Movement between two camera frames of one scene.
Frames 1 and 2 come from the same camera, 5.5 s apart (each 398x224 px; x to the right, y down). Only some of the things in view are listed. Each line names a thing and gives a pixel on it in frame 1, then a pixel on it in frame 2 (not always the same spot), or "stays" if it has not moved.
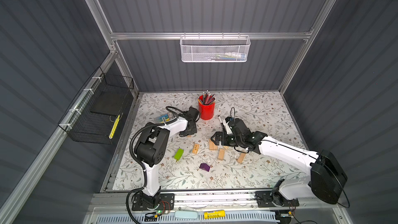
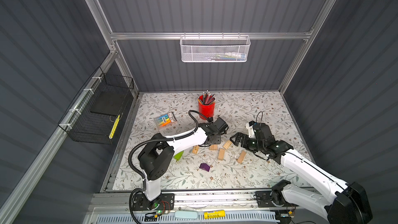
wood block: [212, 147] stays
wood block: [241, 157] stays
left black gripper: [194, 130] to [218, 140]
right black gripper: [217, 138] to [244, 137]
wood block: [221, 154] stays
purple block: [204, 166] stays
